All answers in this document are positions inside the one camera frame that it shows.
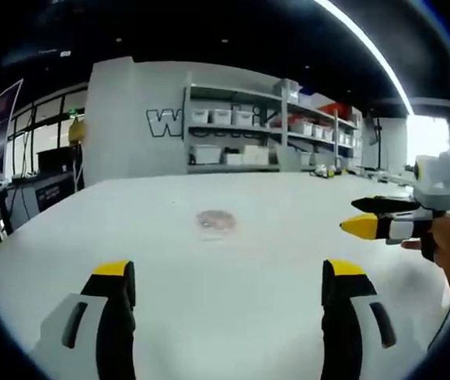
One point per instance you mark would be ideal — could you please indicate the grey metal shelving unit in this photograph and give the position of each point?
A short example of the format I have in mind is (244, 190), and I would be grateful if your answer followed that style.
(284, 130)

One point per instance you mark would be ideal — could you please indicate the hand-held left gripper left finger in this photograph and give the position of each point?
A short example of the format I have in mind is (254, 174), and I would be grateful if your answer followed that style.
(106, 324)

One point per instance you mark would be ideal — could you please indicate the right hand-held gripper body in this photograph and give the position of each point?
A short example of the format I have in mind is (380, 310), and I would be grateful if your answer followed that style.
(435, 186)

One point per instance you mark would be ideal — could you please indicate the black monitor on stand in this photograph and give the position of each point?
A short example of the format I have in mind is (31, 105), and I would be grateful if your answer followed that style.
(375, 130)

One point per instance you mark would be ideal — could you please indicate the cluster of small white objects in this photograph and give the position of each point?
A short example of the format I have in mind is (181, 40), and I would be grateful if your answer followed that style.
(326, 171)

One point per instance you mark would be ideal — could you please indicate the ceiling light strip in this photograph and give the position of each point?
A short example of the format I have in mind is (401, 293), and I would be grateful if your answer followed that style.
(375, 51)

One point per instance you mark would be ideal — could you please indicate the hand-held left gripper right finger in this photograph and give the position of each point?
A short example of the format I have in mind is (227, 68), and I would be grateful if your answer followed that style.
(348, 324)

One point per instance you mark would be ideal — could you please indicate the black cabinet desk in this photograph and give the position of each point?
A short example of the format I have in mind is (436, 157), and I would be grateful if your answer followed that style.
(54, 192)

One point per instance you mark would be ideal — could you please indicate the clear resealable bag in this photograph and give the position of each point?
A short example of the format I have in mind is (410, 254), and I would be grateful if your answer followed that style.
(216, 222)

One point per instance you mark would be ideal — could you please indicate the black computer monitor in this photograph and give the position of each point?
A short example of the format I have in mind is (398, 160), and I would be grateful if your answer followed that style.
(56, 160)

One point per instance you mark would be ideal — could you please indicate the row of white storage bins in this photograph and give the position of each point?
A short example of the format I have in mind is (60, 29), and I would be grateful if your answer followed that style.
(233, 116)

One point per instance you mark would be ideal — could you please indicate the person's right hand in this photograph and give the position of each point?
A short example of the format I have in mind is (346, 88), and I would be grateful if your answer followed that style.
(448, 241)

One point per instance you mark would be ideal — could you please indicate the yellow round object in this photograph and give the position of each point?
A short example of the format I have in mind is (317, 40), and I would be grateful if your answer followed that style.
(77, 130)

